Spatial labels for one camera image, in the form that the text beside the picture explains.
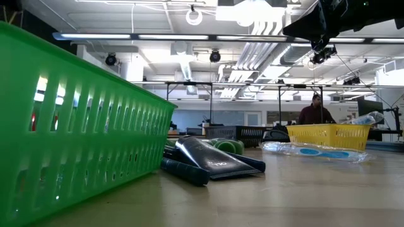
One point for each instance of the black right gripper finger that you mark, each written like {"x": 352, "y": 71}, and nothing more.
{"x": 309, "y": 25}

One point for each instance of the clear packaged toothbrush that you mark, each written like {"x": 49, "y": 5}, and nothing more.
{"x": 364, "y": 119}
{"x": 322, "y": 153}

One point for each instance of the green travel bottle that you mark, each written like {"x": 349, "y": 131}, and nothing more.
{"x": 228, "y": 147}
{"x": 211, "y": 142}

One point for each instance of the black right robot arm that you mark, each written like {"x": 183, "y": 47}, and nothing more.
{"x": 378, "y": 12}

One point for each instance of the person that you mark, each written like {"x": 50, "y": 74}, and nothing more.
{"x": 315, "y": 115}

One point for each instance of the black round ceiling spotlight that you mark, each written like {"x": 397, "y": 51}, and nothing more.
{"x": 215, "y": 56}
{"x": 110, "y": 60}

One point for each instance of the yellow plastic basket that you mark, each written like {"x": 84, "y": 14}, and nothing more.
{"x": 331, "y": 136}

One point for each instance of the black plastic basket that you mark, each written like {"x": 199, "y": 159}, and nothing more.
{"x": 249, "y": 135}

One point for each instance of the black office desk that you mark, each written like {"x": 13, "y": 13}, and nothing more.
{"x": 388, "y": 134}

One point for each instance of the long ceiling light strip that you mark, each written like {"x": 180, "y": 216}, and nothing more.
{"x": 173, "y": 37}

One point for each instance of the green plastic basket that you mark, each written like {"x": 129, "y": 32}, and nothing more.
{"x": 94, "y": 143}

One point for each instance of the red plastic basket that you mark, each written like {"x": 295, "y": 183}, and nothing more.
{"x": 33, "y": 122}

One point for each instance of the black metal frame stand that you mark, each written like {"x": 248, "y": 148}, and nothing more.
{"x": 300, "y": 85}
{"x": 189, "y": 83}

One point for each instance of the black aluminium table frame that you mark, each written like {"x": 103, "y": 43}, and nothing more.
{"x": 388, "y": 146}

